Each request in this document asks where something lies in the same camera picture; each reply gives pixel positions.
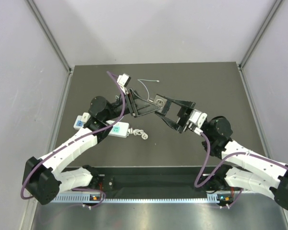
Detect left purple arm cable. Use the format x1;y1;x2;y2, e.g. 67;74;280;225
20;71;129;209

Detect white power strip coloured sockets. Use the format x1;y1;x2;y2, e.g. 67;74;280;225
73;112;130;139

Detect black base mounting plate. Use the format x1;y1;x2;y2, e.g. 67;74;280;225
73;165;236;192

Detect thin light green cable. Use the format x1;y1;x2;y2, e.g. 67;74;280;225
137;79;160;113

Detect slotted grey cable duct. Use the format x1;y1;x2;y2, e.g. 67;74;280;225
51;192;233;204

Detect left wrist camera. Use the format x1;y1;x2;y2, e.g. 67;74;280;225
117;73;131;94

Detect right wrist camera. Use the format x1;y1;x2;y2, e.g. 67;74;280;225
187;109;207;136

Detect white coiled strip cord plug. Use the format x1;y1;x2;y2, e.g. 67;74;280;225
127;128;148;140

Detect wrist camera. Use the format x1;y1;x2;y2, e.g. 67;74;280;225
117;73;131;94
187;109;207;136

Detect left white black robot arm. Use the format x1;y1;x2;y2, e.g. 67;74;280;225
21;89;160;205

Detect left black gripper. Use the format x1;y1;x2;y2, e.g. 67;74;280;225
104;88;161;122

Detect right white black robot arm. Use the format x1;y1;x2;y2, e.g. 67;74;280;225
153;94;288;211

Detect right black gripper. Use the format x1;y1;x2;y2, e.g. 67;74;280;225
157;97;196;134

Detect black cube block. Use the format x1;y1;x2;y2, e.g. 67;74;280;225
153;94;171;115

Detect dark grey table mat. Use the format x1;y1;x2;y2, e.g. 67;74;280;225
57;62;265;167

